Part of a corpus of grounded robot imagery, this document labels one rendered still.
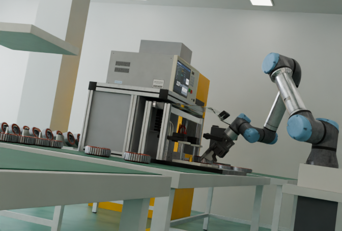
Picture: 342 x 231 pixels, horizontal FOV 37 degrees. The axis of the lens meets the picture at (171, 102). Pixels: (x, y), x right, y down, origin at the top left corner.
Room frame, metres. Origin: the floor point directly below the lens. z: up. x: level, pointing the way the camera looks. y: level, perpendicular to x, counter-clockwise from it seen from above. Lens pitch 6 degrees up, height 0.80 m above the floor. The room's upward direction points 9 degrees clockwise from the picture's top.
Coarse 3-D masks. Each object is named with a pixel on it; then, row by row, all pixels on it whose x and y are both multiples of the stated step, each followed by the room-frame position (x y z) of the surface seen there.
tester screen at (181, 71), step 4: (180, 64) 2.68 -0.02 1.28; (180, 68) 2.69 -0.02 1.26; (184, 68) 2.75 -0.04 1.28; (176, 72) 2.63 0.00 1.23; (180, 72) 2.70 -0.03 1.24; (184, 72) 2.76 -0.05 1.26; (188, 72) 2.83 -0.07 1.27; (176, 76) 2.64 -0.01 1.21; (180, 76) 2.71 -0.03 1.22; (184, 76) 2.77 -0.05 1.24; (188, 76) 2.84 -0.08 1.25; (176, 80) 2.65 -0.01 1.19; (180, 80) 2.71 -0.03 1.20; (180, 84) 2.72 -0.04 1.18; (184, 84) 2.79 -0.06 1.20; (180, 88) 2.73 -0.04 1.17; (180, 92) 2.74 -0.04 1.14
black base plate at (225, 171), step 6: (150, 162) 2.51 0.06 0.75; (156, 162) 2.50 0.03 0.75; (162, 162) 2.49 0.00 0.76; (168, 162) 2.48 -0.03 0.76; (174, 162) 2.47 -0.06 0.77; (192, 168) 2.44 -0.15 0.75; (198, 168) 2.43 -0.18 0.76; (204, 168) 2.42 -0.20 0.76; (210, 168) 2.41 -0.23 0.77; (216, 168) 2.45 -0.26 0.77; (222, 168) 2.88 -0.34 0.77; (228, 174) 2.52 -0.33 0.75; (234, 174) 2.66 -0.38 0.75; (240, 174) 2.81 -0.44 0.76
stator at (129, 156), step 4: (128, 152) 2.10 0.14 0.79; (124, 156) 2.12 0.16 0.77; (128, 156) 2.09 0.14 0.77; (132, 156) 2.08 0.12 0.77; (136, 156) 2.08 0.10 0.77; (140, 156) 2.08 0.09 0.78; (144, 156) 2.09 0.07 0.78; (148, 156) 2.10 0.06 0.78; (128, 160) 2.10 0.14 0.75; (132, 160) 2.09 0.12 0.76; (136, 160) 2.08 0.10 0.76; (140, 160) 2.08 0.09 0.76; (144, 160) 2.09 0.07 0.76; (148, 160) 2.11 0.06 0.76
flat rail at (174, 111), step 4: (172, 108) 2.55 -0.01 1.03; (176, 108) 2.61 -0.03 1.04; (172, 112) 2.56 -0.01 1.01; (176, 112) 2.62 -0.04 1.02; (180, 112) 2.68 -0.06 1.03; (184, 112) 2.75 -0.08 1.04; (180, 116) 2.70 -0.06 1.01; (184, 116) 2.76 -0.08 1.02; (188, 116) 2.83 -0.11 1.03; (192, 116) 2.90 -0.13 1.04; (192, 120) 2.91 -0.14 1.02; (196, 120) 2.99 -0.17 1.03; (200, 120) 3.06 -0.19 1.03
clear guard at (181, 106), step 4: (172, 104) 2.62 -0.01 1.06; (176, 104) 2.59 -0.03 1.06; (180, 104) 2.56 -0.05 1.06; (184, 104) 2.55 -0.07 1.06; (188, 104) 2.55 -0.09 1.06; (180, 108) 2.78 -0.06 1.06; (184, 108) 2.74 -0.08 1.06; (188, 108) 2.71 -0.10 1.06; (192, 108) 2.67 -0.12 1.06; (196, 108) 2.64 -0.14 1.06; (200, 108) 2.61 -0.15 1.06; (204, 108) 2.58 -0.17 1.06; (208, 108) 2.55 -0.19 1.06; (212, 108) 2.51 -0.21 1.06; (212, 112) 2.73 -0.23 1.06; (216, 112) 2.54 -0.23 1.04; (220, 112) 2.69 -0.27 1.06; (220, 120) 2.50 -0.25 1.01; (224, 120) 2.61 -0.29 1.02; (228, 124) 2.67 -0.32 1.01
